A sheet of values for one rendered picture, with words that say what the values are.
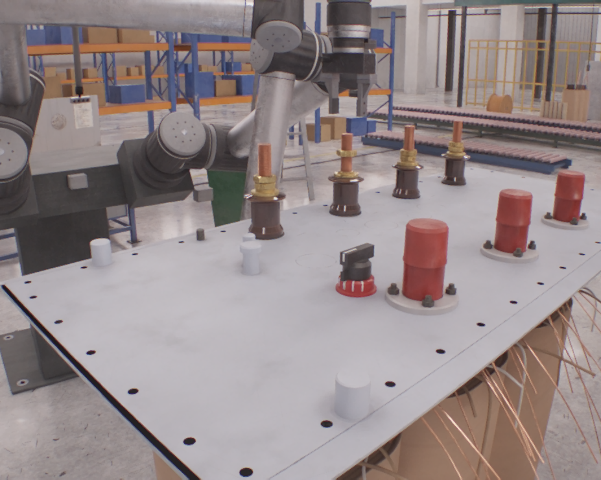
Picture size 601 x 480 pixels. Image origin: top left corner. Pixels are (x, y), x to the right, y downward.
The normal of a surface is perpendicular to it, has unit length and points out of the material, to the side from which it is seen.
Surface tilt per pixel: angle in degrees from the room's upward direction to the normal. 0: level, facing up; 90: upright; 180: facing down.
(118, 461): 0
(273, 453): 0
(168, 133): 60
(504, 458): 90
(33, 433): 0
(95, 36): 90
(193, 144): 65
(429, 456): 90
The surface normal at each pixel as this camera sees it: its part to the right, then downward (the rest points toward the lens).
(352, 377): 0.00, -0.95
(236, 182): -0.48, 0.34
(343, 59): -0.68, 0.23
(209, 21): 0.04, 0.69
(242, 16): 0.06, 0.51
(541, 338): 0.40, 0.29
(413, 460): -0.17, 0.31
